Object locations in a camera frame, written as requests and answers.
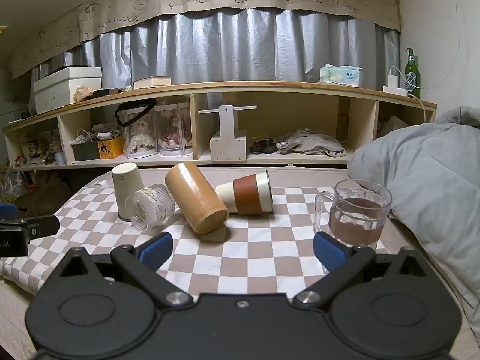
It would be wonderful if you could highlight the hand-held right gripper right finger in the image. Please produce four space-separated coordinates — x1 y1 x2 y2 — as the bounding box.
292 231 433 310

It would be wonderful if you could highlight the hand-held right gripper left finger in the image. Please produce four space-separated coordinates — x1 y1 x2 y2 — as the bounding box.
56 232 194 310

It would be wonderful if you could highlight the ribbed clear glass cup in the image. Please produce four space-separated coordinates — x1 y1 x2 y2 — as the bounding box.
125 184 177 232

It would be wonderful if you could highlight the wooden cup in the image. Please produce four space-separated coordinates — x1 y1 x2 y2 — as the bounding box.
165 162 230 235

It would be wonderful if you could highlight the white paper cup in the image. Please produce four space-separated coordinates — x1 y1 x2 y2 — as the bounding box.
112 162 145 221

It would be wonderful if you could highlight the white cup with brown sleeve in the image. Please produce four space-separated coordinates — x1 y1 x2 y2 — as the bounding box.
215 170 273 215

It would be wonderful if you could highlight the clear plastic bag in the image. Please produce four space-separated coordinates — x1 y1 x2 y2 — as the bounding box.
0 165 29 205

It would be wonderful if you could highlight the brown bag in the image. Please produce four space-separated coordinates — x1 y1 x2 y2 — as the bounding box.
17 174 74 218

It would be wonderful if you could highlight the clear glass mug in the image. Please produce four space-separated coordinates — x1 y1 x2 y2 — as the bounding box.
314 179 393 250

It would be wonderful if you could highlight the checkered cloth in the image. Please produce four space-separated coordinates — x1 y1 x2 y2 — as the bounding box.
0 185 391 297

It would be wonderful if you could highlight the small figurines group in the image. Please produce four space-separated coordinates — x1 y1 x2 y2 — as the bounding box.
18 130 64 166

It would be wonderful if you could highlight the dark small box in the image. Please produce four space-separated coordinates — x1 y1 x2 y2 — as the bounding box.
71 142 101 161

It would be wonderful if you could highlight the yellow box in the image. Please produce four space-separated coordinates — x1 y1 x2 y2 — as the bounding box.
97 137 125 160

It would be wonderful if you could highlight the grey crumpled cloth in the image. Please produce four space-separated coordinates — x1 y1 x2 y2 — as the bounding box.
277 128 348 157

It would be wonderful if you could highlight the doll in clear case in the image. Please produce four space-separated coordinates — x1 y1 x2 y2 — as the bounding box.
122 110 157 159
154 104 194 158

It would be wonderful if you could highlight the white storage box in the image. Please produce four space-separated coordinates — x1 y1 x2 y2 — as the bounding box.
34 67 103 115

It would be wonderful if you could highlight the grey blanket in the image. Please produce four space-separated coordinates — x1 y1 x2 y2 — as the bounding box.
347 106 480 340

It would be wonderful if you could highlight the white wooden stand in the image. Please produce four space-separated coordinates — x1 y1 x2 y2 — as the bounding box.
197 105 258 162

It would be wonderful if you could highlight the white crumpled bag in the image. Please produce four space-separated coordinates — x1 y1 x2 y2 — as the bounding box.
378 115 404 136

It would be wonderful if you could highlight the crumpled pink paper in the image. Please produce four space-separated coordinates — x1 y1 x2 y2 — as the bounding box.
74 85 99 103

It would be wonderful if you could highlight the dark flat box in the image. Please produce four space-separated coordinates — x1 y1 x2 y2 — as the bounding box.
92 88 124 99

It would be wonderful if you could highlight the thick book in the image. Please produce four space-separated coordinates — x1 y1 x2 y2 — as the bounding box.
133 76 173 90

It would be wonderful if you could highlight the wooden shelf unit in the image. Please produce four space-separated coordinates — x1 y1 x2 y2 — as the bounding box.
3 81 439 170

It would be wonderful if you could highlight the tissue box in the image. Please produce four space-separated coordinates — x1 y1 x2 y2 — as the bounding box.
319 64 364 86

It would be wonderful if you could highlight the green glass bottle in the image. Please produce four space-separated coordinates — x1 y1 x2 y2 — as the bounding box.
405 48 421 100

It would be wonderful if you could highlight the grey curtain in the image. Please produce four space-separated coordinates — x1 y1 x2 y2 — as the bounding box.
30 7 401 96

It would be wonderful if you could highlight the white cable bundle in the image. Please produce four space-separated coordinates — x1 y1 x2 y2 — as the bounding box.
70 129 100 145

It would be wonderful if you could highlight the black strap bundle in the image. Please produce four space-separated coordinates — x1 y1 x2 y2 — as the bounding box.
249 137 279 155

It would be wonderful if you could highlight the black bag handle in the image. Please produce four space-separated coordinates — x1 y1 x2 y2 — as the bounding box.
114 97 157 128

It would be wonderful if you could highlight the thin hanging wire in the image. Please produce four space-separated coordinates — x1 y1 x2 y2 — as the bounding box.
434 0 463 91

